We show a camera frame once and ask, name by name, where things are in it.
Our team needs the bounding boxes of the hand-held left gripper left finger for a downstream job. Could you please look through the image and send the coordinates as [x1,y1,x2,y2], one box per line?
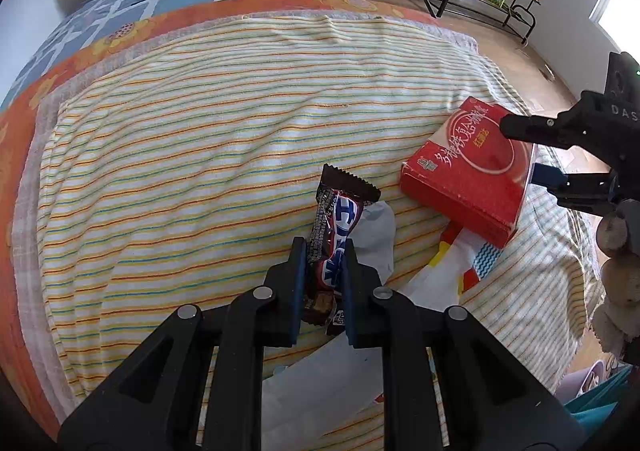
[57,237,307,451]

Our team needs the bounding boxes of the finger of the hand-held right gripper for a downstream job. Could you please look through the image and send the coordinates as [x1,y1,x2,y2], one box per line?
[500,91,608,152]
[532,165,626,216]

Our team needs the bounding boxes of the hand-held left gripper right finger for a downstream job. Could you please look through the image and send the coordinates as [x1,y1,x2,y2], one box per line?
[341,238,586,451]

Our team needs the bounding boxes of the chocolate bar wrapper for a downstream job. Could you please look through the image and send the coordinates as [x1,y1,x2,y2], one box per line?
[301,163,382,336]

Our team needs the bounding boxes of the red cardboard box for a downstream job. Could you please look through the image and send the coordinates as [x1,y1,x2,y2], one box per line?
[399,97,538,249]

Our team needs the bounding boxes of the person's right hand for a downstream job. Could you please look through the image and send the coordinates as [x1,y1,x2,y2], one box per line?
[594,198,640,352]

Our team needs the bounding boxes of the window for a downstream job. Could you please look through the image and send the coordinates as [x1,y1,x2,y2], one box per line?
[590,0,640,46]

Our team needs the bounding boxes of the striped yellow towel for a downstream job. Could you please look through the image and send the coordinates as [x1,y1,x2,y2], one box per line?
[37,13,601,451]

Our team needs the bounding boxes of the orange floral blanket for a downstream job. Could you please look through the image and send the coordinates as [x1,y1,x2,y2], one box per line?
[0,0,436,442]

